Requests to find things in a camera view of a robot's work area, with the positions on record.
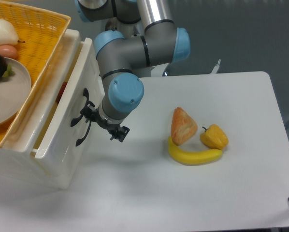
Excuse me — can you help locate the orange bread piece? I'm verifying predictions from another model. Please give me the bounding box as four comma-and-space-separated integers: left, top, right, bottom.
171, 107, 198, 146

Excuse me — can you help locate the white table bracket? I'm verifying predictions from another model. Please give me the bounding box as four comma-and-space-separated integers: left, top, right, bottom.
210, 59, 221, 74

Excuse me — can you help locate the pink peach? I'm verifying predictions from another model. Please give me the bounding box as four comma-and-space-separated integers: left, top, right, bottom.
0, 45, 18, 59

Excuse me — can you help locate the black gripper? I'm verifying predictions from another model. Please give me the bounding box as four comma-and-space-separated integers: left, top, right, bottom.
80, 101, 130, 142

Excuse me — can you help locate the grey round plate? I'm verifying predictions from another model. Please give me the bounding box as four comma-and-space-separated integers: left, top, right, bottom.
0, 58, 31, 124

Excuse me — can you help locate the white pear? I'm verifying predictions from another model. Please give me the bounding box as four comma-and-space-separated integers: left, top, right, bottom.
0, 19, 25, 46

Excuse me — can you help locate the yellow banana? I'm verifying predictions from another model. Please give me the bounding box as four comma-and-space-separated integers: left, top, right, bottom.
168, 137, 223, 165

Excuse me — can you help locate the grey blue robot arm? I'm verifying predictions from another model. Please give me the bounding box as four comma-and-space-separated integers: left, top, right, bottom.
71, 0, 190, 141

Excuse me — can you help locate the white drawer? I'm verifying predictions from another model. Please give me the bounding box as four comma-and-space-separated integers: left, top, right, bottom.
32, 38, 104, 189
69, 120, 94, 174

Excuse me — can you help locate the white drawer cabinet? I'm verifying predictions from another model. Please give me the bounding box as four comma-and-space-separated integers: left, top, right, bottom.
0, 29, 82, 191

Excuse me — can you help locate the red bell pepper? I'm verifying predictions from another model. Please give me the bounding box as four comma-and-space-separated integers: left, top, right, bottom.
55, 82, 67, 104

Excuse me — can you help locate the yellow wicker basket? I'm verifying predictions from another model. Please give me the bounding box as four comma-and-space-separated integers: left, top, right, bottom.
0, 0, 71, 148

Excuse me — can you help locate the yellow bell pepper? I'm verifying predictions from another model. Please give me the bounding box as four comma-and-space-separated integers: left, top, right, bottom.
200, 124, 229, 150

